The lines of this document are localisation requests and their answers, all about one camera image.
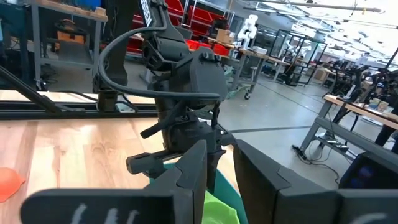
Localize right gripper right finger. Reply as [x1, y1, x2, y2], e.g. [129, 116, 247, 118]
[233, 138, 292, 224]

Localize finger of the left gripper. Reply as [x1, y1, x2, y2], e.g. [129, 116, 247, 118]
[206, 150, 227, 193]

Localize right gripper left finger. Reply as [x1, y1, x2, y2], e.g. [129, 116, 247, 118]
[144, 139, 208, 224]

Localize teal plastic basket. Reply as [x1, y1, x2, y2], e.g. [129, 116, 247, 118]
[149, 163, 249, 224]

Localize green measuring cup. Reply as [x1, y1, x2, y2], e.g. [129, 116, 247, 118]
[201, 190, 241, 224]

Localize orange measuring cup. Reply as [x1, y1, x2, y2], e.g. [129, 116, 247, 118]
[0, 167, 27, 203]

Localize rolling metal table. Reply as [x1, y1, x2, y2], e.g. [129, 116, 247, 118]
[229, 45, 292, 101]

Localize cardboard box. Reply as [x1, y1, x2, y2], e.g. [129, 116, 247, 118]
[216, 28, 236, 45]

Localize black monitor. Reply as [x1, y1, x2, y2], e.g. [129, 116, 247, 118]
[338, 151, 398, 191]

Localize white robot figure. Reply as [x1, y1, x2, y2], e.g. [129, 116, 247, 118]
[236, 14, 259, 43]

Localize shelf with red bins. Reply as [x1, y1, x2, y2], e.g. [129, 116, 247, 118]
[126, 0, 237, 58]

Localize wooden table grey legs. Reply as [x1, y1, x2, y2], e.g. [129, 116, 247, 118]
[298, 94, 398, 156]

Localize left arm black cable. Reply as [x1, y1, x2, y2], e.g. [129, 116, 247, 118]
[97, 26, 222, 101]

